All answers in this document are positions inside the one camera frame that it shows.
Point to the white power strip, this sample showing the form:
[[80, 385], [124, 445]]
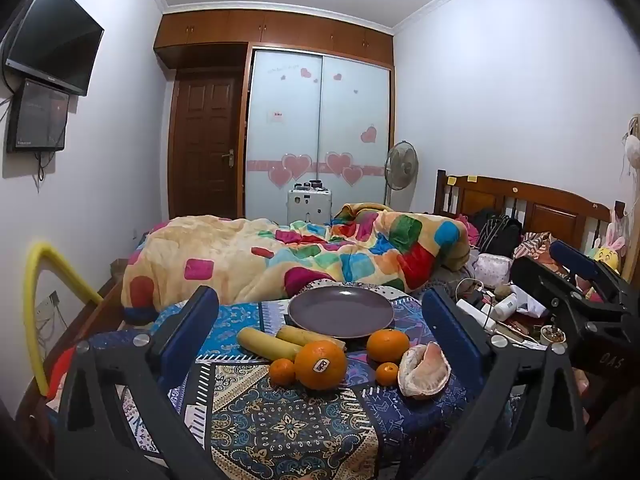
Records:
[[475, 312]]

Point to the small round cup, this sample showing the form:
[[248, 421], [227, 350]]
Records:
[[552, 335]]

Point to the peeled pomelo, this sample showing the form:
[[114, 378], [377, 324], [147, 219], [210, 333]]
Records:
[[425, 372]]

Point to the purple round plate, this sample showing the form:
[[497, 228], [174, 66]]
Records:
[[340, 310]]

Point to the large orange with sticker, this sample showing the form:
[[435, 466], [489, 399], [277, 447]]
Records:
[[310, 377]]

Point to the yellow plush toy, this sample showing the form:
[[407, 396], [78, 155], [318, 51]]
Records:
[[609, 255]]

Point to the wooden bed headboard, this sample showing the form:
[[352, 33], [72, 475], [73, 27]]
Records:
[[540, 205]]

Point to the colourful patchwork blanket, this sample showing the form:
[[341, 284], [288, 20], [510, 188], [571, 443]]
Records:
[[225, 255]]

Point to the standing electric fan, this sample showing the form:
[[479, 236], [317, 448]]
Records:
[[401, 164]]

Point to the white bottle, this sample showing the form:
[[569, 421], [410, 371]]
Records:
[[504, 306]]

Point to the small tangerine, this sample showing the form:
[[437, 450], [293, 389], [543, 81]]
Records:
[[387, 374], [282, 372]]

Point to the pink pouch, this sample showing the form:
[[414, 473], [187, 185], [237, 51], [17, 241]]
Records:
[[492, 271]]

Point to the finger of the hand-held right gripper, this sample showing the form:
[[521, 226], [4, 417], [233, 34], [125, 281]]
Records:
[[582, 261], [542, 285]]

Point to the medium orange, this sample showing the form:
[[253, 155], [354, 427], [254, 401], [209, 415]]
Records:
[[387, 346]]

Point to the banana piece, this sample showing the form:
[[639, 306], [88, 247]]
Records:
[[265, 344], [292, 334]]

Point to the small black wall monitor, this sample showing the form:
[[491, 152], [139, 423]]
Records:
[[37, 115]]

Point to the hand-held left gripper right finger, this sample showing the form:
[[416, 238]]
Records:
[[450, 327]]

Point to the blue patterned cloth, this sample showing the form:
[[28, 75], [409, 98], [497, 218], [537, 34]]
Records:
[[280, 425]]

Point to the yellow foam tube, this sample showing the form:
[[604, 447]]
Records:
[[32, 310]]

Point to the striped cloth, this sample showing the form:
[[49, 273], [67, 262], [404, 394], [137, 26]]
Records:
[[535, 246]]

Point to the brown wooden door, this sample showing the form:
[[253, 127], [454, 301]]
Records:
[[205, 145]]

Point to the black backpack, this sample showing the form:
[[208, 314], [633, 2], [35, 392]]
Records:
[[497, 235]]

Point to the pale wall hanging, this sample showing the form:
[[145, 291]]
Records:
[[632, 145]]

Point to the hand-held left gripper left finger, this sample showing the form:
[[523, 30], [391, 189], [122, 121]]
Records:
[[192, 321]]

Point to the black wall television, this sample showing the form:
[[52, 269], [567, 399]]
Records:
[[52, 35]]

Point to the wardrobe with heart stickers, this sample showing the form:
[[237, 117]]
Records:
[[320, 110]]

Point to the white boxy appliance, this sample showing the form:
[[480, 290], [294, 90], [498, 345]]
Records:
[[309, 205]]

